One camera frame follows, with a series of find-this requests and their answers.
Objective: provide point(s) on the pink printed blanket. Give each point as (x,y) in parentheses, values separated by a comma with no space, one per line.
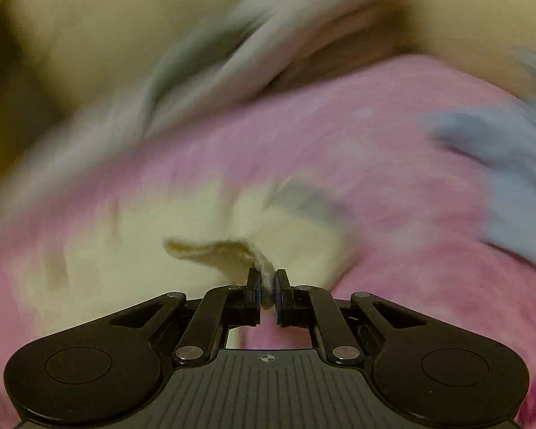
(362,165)

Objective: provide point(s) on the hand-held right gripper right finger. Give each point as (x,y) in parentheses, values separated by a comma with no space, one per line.
(280,290)

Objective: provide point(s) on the cream white towel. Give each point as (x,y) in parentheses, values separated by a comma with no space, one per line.
(183,219)

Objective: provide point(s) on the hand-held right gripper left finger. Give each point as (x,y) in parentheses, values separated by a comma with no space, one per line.
(254,290)

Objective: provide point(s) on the light blue garment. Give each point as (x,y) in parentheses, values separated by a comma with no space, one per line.
(513,165)

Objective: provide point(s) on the grey folded quilt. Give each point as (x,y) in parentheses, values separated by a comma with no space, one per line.
(268,40)

